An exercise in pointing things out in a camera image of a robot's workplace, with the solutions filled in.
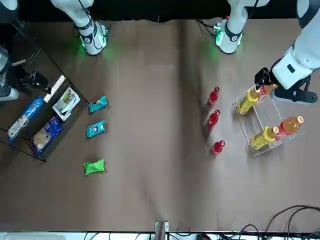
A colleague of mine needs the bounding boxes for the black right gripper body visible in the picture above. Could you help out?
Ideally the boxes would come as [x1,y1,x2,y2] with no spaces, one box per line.
[14,69,51,93]

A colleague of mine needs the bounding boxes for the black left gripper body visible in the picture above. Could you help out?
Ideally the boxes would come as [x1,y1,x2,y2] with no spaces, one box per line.
[274,77,312,102]

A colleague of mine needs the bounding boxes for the red cola bottle colourful print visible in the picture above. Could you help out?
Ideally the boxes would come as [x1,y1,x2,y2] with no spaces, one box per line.
[206,109,221,131]

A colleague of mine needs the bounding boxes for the red cola bottle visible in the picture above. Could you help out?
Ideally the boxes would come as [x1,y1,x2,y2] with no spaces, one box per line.
[211,139,226,157]
[204,86,220,111]

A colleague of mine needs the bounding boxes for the clear acrylic shelf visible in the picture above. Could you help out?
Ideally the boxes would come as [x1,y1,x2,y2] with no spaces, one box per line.
[231,84,306,158]

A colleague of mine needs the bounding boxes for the teal chips bag orange print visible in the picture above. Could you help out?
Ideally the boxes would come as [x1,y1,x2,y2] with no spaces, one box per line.
[88,96,108,114]

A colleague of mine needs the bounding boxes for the teal chips bag face print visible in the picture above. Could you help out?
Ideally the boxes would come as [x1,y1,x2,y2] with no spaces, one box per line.
[86,120,106,139]

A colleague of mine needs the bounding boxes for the green chips bag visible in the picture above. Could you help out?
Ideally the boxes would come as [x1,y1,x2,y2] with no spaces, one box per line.
[83,159,105,176]

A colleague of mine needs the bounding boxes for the peach drink bottle pink label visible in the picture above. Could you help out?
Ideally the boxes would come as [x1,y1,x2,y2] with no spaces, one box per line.
[257,83,279,96]

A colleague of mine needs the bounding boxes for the white flat strip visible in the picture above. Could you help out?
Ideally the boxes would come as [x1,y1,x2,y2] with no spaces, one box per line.
[43,74,67,103]

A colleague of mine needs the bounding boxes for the long blue cookie packet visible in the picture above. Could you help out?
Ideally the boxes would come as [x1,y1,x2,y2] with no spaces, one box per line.
[7,96,43,142]

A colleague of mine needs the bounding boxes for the yellow label tea bottle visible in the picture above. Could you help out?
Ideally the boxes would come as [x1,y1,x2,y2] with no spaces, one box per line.
[236,84,261,116]
[249,126,280,150]

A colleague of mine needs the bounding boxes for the orange tea bottle red label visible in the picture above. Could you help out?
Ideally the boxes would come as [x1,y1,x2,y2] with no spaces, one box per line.
[274,115,305,141]

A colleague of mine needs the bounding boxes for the white snack packet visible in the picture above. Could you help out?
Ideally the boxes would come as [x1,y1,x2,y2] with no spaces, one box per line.
[52,86,81,122]

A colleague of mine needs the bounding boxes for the blue cookie bag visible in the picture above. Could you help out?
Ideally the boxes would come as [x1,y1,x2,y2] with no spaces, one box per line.
[31,116,64,156]

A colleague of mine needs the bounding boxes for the small connector green light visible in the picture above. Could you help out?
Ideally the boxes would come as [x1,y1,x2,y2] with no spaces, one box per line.
[212,21,224,36]

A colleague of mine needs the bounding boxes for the black wire shelf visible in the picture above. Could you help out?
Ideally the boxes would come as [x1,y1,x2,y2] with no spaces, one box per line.
[0,21,90,163]

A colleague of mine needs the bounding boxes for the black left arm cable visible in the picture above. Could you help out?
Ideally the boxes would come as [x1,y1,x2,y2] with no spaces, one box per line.
[246,0,260,20]

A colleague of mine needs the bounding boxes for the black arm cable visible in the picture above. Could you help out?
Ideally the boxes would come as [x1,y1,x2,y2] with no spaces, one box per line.
[246,0,260,20]
[73,0,111,51]

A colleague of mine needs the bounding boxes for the black cable bundle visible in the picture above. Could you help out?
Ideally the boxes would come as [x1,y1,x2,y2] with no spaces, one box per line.
[197,19,218,35]

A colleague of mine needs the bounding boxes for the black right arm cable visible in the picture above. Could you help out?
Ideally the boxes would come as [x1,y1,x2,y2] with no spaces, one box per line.
[73,0,111,51]

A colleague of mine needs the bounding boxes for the grey metal bracket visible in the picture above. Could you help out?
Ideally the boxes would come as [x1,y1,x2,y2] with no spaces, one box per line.
[154,220,170,240]

